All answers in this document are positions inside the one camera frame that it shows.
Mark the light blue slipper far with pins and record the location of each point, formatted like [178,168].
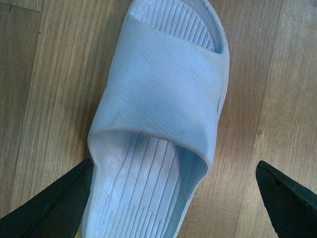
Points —
[154,133]

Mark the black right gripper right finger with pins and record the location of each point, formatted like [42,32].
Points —
[291,207]

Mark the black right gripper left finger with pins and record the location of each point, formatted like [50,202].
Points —
[56,212]

